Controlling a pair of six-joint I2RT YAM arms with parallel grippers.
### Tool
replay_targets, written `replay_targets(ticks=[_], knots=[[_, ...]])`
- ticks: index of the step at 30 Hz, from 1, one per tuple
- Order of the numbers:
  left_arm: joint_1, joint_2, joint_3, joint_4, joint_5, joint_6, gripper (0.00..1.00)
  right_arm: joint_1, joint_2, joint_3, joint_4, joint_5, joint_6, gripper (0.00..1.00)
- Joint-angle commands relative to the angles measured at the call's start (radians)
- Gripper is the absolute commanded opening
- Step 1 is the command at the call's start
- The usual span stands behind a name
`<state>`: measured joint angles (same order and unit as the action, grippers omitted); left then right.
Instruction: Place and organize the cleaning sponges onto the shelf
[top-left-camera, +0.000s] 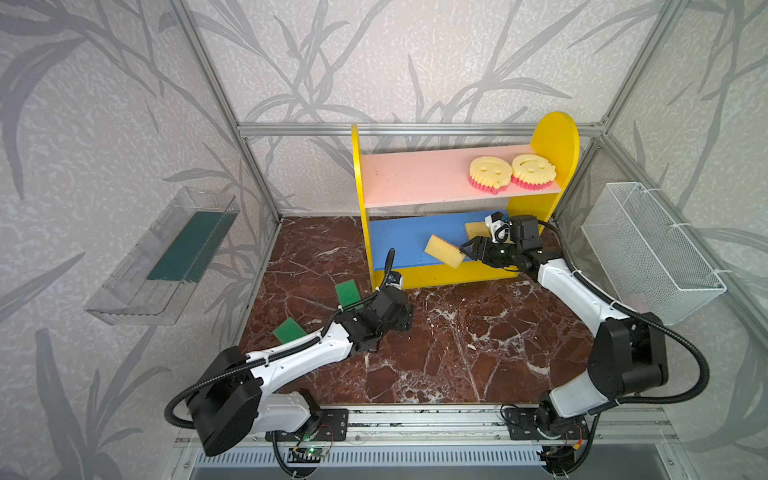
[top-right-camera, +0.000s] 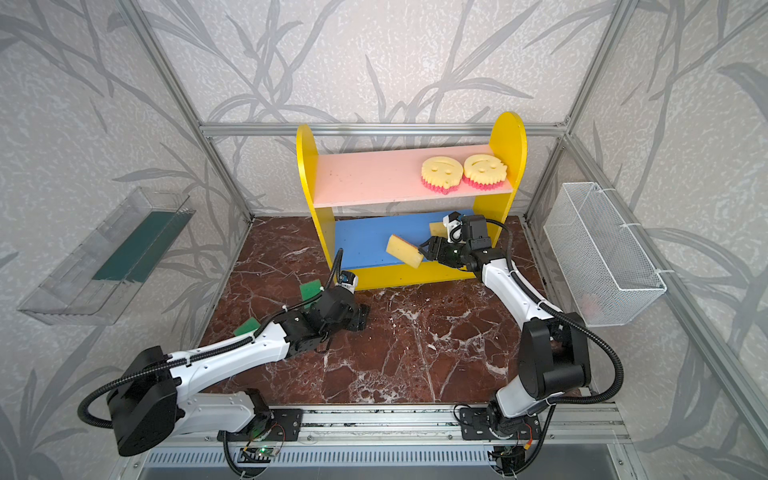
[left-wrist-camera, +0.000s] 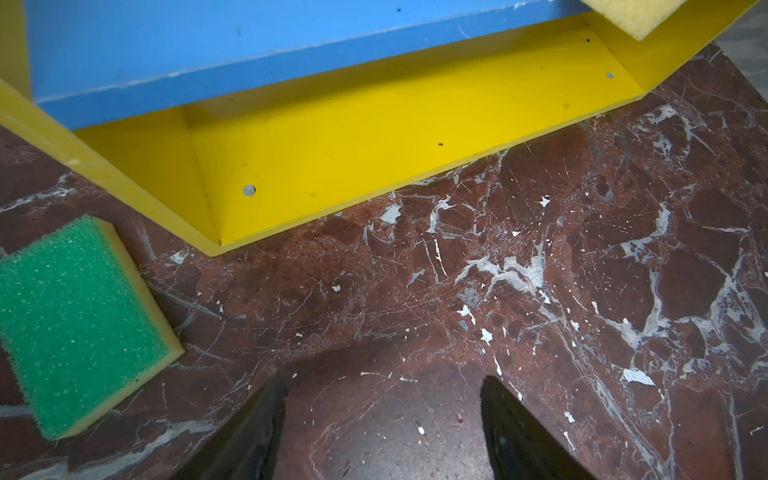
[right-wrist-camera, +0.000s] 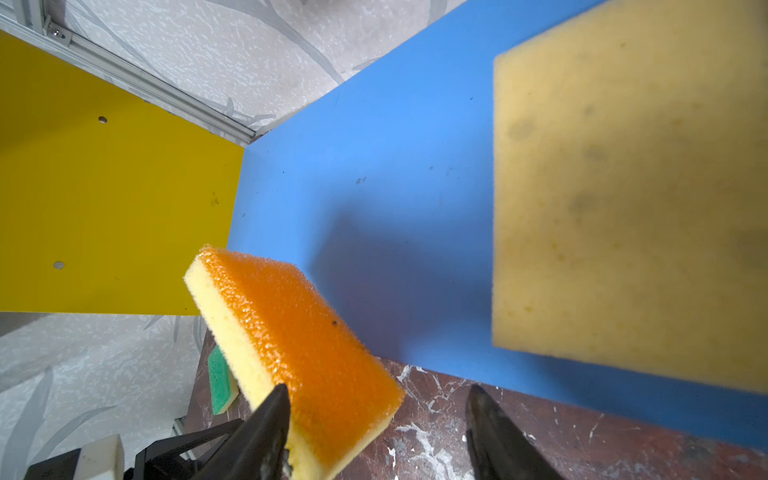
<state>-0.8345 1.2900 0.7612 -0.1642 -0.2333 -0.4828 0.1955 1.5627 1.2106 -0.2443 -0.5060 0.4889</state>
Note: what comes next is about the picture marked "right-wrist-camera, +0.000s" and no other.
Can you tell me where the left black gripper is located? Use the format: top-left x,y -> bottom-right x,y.
123,419 -> 243,480

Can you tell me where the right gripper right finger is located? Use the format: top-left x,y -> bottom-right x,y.
465,384 -> 563,480

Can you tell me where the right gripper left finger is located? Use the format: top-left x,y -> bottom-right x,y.
193,384 -> 291,480

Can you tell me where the green sponge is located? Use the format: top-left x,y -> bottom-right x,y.
207,346 -> 239,415

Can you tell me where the orange sponge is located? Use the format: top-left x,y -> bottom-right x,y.
184,245 -> 405,479

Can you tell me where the yellow sponge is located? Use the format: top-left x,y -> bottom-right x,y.
492,1 -> 767,394

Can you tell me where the yellow pink blue shelf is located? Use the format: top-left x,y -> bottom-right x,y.
1,1 -> 767,448

